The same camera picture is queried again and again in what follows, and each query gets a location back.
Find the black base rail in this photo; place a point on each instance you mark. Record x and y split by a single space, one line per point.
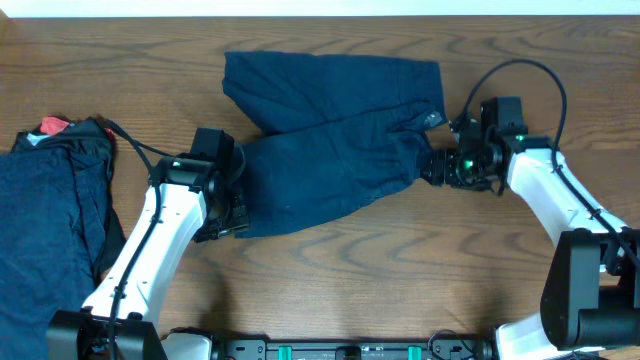
350 350

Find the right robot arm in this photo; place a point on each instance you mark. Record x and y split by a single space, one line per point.
590 301

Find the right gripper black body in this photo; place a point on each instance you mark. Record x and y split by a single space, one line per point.
463 171

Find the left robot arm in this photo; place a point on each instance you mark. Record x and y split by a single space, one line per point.
192 197

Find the navy blue shorts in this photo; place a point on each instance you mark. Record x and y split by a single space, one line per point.
338 132

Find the navy blue clothes pile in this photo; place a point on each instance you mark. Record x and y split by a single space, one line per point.
55 214

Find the red garment in pile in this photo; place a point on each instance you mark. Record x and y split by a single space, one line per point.
53 125

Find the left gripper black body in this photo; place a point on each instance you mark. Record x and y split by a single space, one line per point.
231 214

